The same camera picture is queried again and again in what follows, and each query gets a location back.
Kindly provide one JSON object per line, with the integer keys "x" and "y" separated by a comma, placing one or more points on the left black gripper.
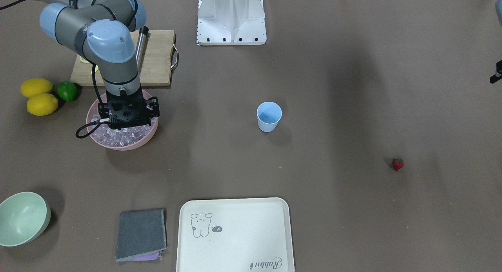
{"x": 496, "y": 76}

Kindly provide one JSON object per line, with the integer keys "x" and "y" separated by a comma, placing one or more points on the pile of clear ice cubes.
{"x": 123, "y": 137}

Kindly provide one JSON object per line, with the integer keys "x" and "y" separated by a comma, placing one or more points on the beige tray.
{"x": 235, "y": 235}

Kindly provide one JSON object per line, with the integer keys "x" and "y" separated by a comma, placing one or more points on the pink bowl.
{"x": 94, "y": 115}

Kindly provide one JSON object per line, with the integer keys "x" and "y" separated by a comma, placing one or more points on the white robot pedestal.
{"x": 231, "y": 23}

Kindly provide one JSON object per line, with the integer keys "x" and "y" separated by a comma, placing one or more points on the green lime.
{"x": 67, "y": 91}

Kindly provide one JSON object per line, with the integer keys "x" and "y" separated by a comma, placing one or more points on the light blue cup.
{"x": 268, "y": 115}

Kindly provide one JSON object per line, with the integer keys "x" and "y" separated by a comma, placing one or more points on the yellow plastic knife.
{"x": 95, "y": 69}

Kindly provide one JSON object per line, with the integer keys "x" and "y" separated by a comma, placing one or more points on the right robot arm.
{"x": 99, "y": 31}

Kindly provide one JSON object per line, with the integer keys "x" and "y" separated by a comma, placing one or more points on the green bowl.
{"x": 23, "y": 217}

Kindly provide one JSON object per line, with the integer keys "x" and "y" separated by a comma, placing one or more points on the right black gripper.
{"x": 154, "y": 108}

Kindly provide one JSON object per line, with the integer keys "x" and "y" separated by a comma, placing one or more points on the yellow lemon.
{"x": 42, "y": 104}
{"x": 35, "y": 86}

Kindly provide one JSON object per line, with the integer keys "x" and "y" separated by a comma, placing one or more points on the grey folded cloth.
{"x": 141, "y": 235}

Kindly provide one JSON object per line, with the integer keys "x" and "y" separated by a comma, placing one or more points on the red strawberry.
{"x": 397, "y": 164}

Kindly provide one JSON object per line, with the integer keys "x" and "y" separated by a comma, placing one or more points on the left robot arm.
{"x": 498, "y": 10}

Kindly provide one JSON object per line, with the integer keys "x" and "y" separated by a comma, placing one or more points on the lemon slice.
{"x": 83, "y": 60}

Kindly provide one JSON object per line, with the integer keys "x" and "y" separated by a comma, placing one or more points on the wooden cutting board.
{"x": 159, "y": 60}

